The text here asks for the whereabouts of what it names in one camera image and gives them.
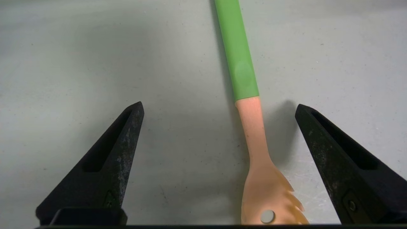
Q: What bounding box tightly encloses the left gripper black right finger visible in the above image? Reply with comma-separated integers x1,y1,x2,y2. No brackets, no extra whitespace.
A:
295,104,407,225

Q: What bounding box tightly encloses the green handled pasta spoon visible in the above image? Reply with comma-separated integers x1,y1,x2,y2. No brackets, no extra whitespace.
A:
214,0,309,225

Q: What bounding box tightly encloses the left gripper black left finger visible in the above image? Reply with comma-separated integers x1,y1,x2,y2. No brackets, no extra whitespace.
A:
36,101,145,225

